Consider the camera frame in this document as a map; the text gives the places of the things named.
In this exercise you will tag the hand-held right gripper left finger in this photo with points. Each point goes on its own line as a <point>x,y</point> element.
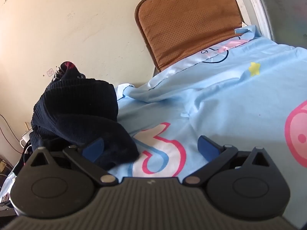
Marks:
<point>94,148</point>

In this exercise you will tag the brown seat cushion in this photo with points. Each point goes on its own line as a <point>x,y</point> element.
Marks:
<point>187,24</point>

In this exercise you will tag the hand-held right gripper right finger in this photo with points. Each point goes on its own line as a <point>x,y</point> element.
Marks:
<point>205,148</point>

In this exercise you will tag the white enamel mug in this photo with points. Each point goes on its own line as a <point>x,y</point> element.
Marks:
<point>26,137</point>

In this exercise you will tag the dark patterned knit sweater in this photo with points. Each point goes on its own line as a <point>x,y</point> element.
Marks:
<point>79,115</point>

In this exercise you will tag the light blue printed bed sheet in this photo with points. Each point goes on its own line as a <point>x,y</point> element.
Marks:
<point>215,95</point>

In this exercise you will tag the white window frame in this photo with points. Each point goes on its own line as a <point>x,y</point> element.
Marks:
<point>254,7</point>

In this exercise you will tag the small wall sticker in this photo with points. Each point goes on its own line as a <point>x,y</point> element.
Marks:
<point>50,72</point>

